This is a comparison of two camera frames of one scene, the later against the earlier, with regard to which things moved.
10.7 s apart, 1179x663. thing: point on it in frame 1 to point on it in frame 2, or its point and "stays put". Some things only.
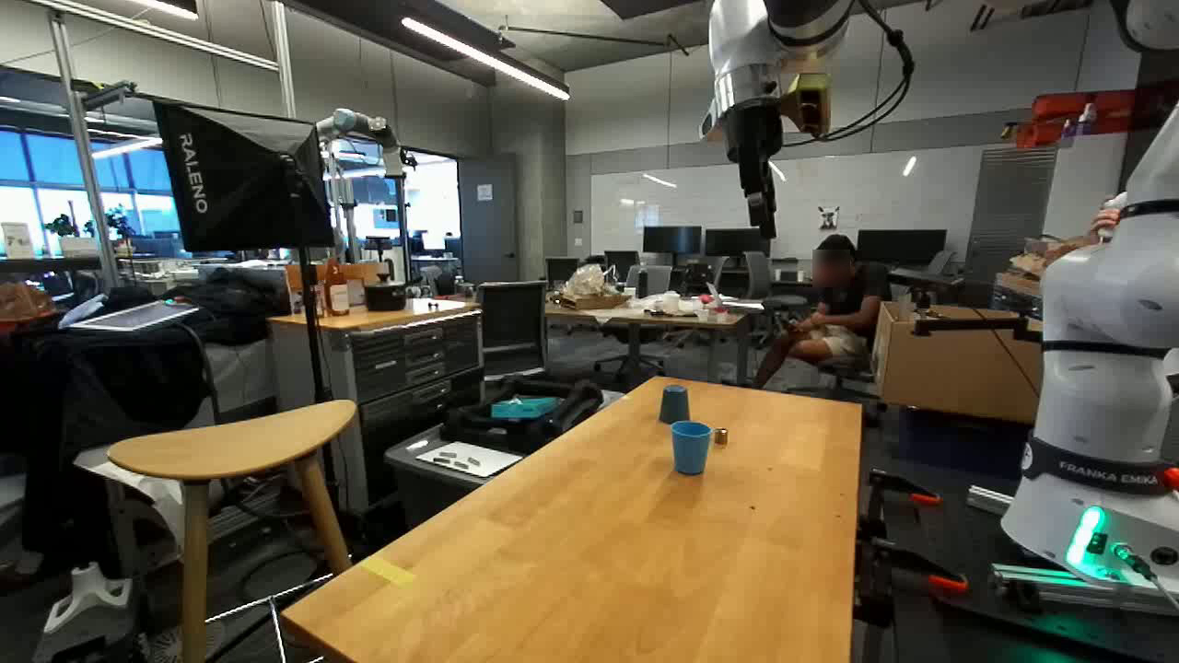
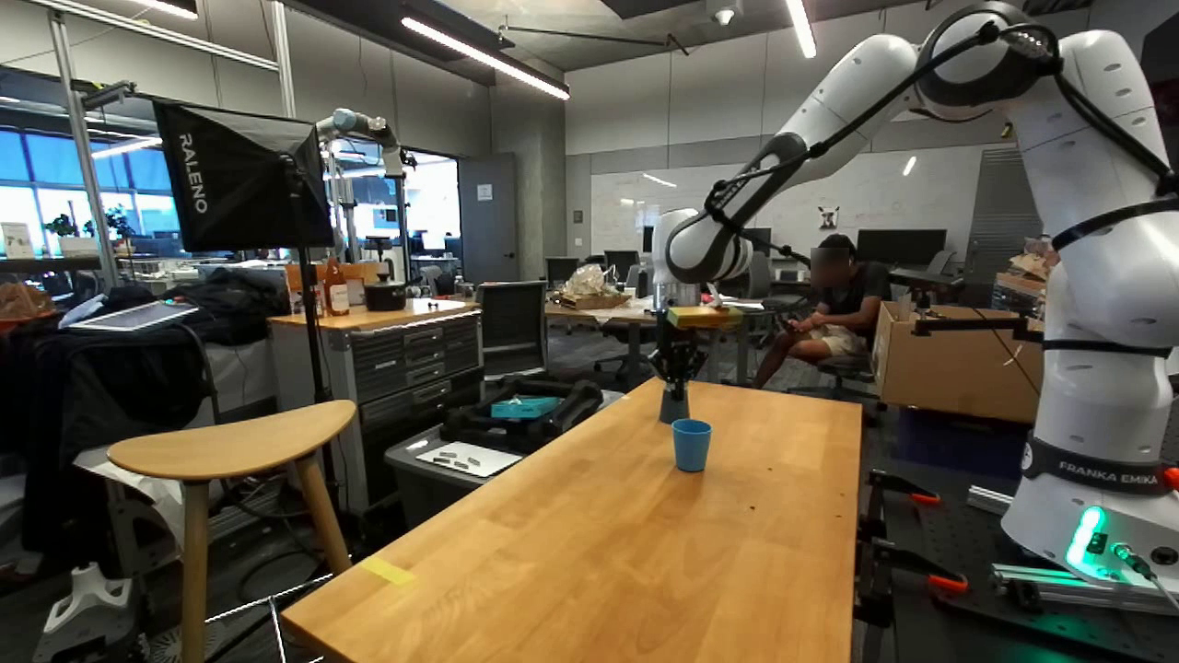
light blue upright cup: x=689 y=444 stays put
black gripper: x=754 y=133 to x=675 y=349
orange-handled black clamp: x=881 y=486 stays put
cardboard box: x=961 y=359 stays put
